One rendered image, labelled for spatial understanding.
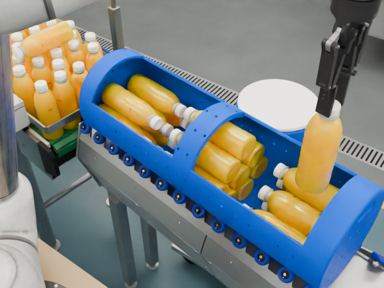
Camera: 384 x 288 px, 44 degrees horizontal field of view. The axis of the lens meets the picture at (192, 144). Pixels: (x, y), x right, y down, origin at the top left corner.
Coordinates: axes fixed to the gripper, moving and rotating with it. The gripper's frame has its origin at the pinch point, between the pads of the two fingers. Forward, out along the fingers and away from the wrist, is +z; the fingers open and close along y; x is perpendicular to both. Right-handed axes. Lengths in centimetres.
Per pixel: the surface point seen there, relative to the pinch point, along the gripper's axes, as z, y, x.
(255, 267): 56, -7, 6
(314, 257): 34.5, -9.0, -8.8
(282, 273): 52, -6, -1
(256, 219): 34.9, -9.1, 6.9
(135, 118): 35, -4, 55
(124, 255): 120, -5, 71
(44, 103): 42, -14, 89
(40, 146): 59, -19, 90
